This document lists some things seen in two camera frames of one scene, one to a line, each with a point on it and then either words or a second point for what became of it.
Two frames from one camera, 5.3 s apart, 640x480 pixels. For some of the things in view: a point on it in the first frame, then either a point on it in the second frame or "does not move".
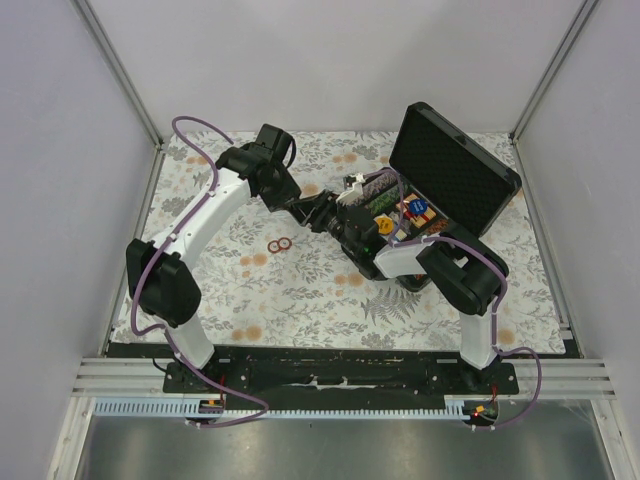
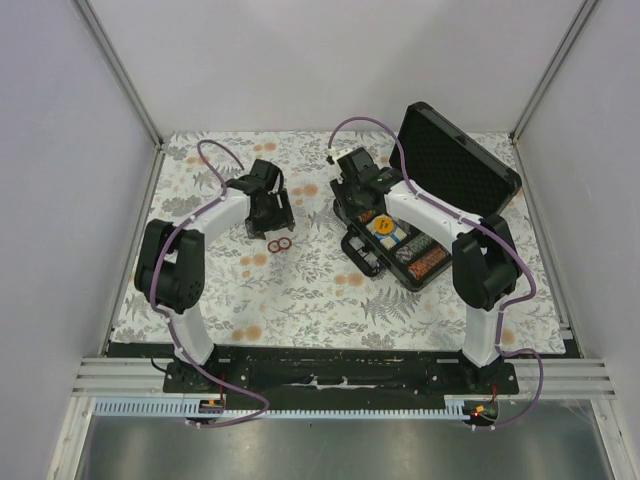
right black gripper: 327,212 -> 339,189
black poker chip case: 437,187 does not move
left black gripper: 290,192 -> 282,218
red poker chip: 273,246 does not move
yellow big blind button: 385,225 does not move
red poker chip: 285,243 does not move
